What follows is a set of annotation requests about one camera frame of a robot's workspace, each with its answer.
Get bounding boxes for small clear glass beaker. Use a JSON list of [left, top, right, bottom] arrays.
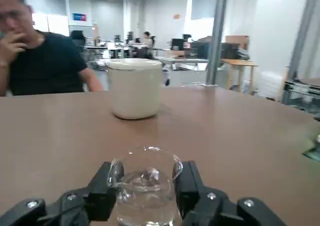
[[106, 145, 184, 226]]

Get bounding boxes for grey metal post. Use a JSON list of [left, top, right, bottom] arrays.
[[201, 0, 230, 88]]

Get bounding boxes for light wooden table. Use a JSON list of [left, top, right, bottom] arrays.
[[220, 58, 260, 95]]

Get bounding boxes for white cylindrical lidded container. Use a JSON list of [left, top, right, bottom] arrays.
[[105, 58, 164, 120]]

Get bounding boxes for brown cardboard box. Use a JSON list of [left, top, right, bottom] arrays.
[[224, 35, 250, 52]]

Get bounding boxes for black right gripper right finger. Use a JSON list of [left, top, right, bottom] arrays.
[[175, 160, 287, 226]]

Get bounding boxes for distant seated person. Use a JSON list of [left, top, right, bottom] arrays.
[[143, 31, 153, 47]]

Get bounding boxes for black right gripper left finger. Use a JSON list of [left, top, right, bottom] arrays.
[[0, 161, 119, 226]]

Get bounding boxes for black office chair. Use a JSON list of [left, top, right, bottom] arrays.
[[69, 30, 86, 54]]

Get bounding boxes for aluminium profile frame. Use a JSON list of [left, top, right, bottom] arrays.
[[280, 0, 320, 122]]

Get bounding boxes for green-edged white device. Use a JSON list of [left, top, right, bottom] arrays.
[[303, 133, 320, 162]]

